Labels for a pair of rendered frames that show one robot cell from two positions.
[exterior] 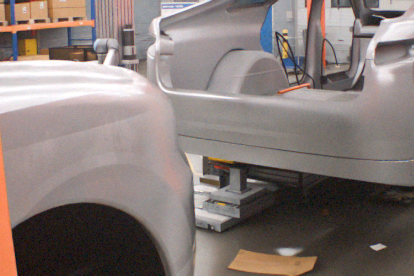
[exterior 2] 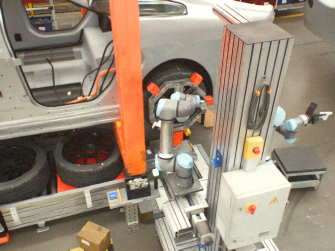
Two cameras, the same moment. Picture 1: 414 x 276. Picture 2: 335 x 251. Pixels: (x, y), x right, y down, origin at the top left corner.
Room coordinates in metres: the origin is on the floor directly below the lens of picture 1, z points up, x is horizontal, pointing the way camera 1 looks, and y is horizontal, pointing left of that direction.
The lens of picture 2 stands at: (7.13, 1.41, 2.69)
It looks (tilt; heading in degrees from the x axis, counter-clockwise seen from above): 37 degrees down; 215
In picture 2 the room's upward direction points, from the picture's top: straight up
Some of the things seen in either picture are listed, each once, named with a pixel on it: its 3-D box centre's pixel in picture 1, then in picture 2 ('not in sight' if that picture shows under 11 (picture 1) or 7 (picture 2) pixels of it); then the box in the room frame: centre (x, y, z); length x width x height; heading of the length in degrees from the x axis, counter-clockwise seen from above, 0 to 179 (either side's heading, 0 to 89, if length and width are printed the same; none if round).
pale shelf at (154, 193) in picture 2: not in sight; (133, 194); (5.60, 0.00, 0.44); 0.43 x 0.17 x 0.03; 142
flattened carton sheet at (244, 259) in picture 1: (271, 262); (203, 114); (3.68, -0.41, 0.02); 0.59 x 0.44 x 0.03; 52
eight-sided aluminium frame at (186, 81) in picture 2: not in sight; (177, 106); (4.78, -0.11, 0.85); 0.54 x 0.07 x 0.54; 142
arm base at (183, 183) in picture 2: not in sight; (184, 176); (5.55, 0.46, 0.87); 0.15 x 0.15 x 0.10
